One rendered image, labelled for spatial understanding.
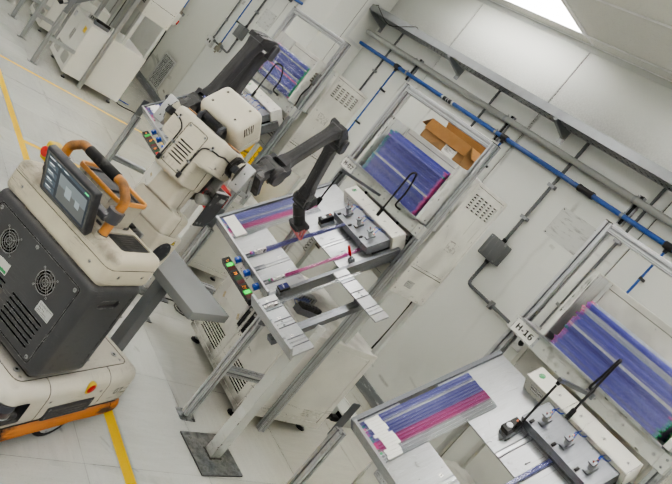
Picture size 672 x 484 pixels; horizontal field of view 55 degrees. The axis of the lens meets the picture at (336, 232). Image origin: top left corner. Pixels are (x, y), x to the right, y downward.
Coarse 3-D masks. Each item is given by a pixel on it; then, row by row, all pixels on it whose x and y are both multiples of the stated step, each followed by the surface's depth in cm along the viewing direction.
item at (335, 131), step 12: (336, 120) 264; (324, 132) 260; (336, 132) 261; (300, 144) 255; (312, 144) 256; (324, 144) 261; (336, 144) 271; (264, 156) 247; (276, 156) 250; (288, 156) 250; (300, 156) 252; (276, 168) 245; (288, 168) 248; (276, 180) 246
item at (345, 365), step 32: (224, 288) 368; (224, 352) 348; (256, 352) 333; (352, 352) 349; (224, 384) 340; (256, 384) 325; (288, 384) 337; (320, 384) 351; (352, 384) 366; (288, 416) 353; (320, 416) 368
